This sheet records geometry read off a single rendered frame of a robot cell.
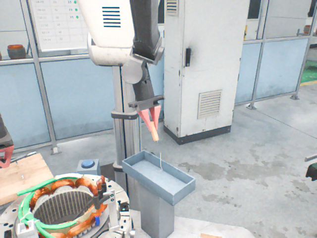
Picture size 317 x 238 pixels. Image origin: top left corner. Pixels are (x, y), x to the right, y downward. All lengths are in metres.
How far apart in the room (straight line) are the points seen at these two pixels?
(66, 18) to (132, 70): 2.13
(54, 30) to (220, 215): 2.25
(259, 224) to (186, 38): 1.79
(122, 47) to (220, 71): 2.21
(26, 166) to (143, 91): 0.50
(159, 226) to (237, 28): 2.46
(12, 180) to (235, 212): 1.77
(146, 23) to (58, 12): 2.20
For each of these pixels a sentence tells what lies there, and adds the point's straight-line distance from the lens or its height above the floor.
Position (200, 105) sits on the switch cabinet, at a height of 0.49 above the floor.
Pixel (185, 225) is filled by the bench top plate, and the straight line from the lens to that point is 1.08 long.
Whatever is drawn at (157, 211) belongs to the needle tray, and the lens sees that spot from 0.91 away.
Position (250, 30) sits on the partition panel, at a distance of 3.91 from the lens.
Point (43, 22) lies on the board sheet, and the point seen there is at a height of 1.40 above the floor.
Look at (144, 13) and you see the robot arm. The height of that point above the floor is 1.55.
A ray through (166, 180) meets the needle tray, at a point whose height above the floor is 1.03.
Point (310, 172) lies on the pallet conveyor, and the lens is 1.65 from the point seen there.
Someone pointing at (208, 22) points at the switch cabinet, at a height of 1.38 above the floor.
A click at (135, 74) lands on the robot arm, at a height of 1.41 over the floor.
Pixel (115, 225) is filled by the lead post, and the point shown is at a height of 1.11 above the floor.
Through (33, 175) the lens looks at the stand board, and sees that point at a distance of 0.93.
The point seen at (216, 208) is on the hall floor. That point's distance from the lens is 2.29.
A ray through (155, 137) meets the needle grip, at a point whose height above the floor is 1.20.
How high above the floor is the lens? 1.58
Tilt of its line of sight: 26 degrees down
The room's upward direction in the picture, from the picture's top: straight up
